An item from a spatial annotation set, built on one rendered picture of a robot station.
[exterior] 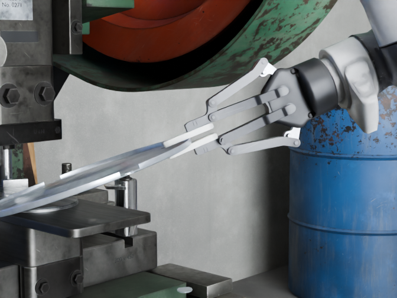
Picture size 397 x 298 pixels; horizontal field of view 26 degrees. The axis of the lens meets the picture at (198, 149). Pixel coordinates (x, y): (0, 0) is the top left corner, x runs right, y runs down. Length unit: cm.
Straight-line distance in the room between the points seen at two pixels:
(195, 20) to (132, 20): 18
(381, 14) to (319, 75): 12
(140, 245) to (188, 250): 203
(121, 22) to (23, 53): 36
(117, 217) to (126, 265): 23
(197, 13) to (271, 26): 15
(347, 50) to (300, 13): 25
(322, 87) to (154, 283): 41
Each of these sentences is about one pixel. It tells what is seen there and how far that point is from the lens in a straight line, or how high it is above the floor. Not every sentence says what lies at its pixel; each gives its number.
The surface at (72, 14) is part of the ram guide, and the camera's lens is 128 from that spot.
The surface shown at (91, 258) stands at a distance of 131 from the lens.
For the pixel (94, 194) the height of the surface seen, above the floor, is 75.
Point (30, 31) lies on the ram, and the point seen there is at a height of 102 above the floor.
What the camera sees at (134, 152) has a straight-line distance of 126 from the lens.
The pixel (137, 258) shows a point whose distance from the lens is 137.
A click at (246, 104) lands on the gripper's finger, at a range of 114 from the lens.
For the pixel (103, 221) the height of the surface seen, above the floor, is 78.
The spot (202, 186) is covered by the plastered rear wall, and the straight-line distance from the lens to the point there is 341.
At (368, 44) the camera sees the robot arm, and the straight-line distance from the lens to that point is 116.
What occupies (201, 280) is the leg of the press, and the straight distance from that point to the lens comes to 135.
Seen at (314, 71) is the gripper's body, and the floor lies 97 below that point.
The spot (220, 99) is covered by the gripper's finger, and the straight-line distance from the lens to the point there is 113.
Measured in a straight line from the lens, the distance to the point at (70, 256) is 124.
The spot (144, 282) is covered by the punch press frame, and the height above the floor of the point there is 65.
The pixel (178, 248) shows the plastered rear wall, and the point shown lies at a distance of 335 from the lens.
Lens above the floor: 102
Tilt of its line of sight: 7 degrees down
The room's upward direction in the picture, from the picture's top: straight up
